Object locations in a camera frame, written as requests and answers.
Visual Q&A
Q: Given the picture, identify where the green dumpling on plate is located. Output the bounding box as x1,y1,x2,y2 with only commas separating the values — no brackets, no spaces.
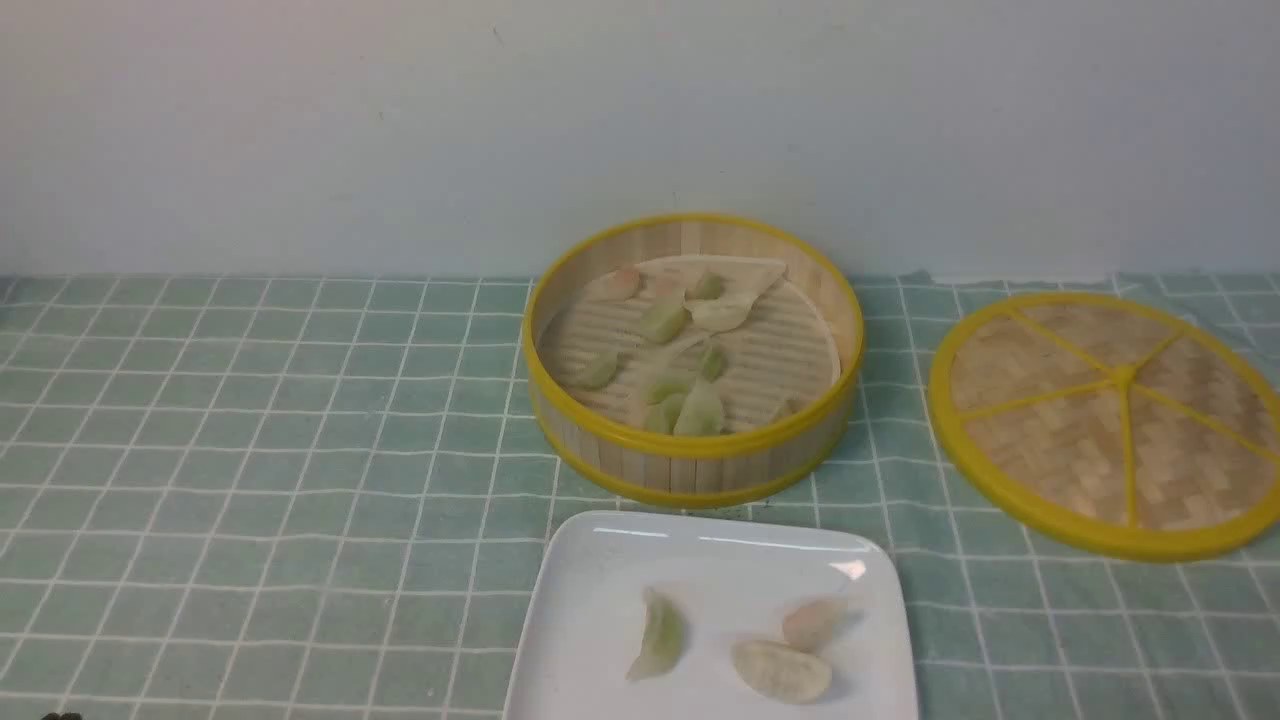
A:
625,588,686,683

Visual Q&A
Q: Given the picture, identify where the woven bamboo steamer lid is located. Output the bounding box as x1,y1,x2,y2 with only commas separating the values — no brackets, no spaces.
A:
927,292,1279,562

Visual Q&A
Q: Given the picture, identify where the white dumpling on plate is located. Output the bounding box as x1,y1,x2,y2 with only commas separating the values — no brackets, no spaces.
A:
730,639,835,705

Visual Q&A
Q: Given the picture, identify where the green dumpling steamer front left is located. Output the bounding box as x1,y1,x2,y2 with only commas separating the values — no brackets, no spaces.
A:
643,393,687,436

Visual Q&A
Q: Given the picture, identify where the green checkered tablecloth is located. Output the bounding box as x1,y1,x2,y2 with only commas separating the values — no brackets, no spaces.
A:
1,273,1279,719

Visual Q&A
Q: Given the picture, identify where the large green dumpling steamer front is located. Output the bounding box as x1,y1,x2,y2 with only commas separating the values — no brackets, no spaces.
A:
672,378,726,437

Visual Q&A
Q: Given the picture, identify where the green dumpling steamer centre top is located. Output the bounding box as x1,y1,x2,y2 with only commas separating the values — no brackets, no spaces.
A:
635,295,690,345

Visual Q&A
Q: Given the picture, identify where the small green dumpling steamer back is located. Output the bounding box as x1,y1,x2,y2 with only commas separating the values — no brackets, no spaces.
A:
687,270,724,301

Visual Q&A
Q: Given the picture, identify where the white dumpling in steamer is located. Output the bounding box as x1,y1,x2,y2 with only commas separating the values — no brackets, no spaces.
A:
684,291,759,333

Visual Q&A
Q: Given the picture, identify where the green dumpling steamer lower middle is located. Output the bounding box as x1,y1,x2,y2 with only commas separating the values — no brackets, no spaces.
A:
643,372,694,406

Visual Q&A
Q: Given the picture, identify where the small green dumpling steamer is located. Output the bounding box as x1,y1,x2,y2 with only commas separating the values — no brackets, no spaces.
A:
687,270,724,301
698,343,726,382

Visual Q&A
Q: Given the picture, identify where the bamboo steamer basket yellow rim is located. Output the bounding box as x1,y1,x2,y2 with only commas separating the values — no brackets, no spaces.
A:
522,213,867,509

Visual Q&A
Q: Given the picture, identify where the pink dumpling on plate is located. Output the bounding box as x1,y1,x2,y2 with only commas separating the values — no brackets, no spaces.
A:
781,596,851,653

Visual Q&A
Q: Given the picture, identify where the small green dumpling steamer middle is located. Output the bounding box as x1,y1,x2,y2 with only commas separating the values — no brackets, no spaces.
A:
698,343,726,382

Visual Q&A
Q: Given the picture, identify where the green dumpling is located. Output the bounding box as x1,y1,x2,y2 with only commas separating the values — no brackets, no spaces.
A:
570,348,620,391
625,588,686,683

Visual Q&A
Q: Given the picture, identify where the pink dumpling in steamer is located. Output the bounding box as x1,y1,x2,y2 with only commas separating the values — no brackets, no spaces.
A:
588,266,644,302

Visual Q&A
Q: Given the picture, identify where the white square plate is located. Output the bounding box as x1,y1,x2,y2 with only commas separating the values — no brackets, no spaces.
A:
504,511,922,719

